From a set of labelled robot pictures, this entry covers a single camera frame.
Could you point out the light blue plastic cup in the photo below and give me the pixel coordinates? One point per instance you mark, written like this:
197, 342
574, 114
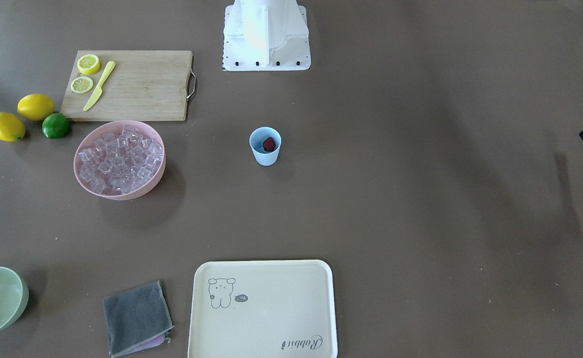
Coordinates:
257, 137

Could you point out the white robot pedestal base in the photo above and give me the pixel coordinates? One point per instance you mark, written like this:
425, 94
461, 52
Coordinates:
266, 35

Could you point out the pink bowl of ice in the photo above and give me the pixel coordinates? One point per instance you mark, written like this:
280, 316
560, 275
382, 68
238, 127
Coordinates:
120, 160

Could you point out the yellow plastic knife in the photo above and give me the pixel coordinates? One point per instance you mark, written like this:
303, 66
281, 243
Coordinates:
98, 91

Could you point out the lemon half slice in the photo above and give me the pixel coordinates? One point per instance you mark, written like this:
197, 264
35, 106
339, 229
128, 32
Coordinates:
88, 64
81, 85

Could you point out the wooden cutting board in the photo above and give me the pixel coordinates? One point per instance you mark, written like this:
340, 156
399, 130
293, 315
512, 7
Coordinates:
144, 86

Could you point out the whole yellow lemon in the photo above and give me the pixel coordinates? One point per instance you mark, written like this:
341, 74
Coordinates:
11, 127
35, 107

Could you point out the cream rabbit tray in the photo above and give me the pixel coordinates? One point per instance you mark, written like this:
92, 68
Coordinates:
263, 309

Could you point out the green lime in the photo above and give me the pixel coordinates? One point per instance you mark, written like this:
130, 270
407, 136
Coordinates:
55, 126

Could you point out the red strawberry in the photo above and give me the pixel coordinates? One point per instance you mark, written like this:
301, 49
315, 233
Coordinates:
269, 145

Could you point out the grey folded cloth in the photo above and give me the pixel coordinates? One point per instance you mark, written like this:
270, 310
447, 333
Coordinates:
137, 319

